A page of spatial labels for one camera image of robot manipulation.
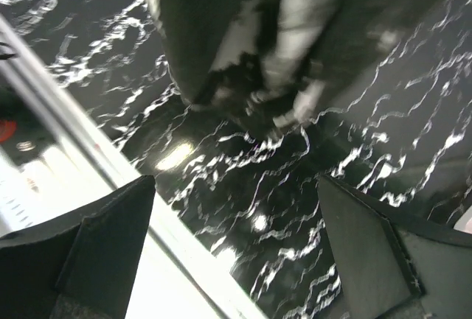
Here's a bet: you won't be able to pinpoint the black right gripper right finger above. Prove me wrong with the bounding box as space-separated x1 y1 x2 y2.
317 175 471 318

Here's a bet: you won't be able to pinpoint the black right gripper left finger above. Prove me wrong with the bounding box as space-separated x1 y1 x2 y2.
1 176 155 318

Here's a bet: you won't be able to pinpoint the black white patterned trousers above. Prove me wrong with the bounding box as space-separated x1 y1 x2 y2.
145 0 442 139

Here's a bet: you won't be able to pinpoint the aluminium extrusion rail frame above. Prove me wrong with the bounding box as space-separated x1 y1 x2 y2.
1 21 263 318

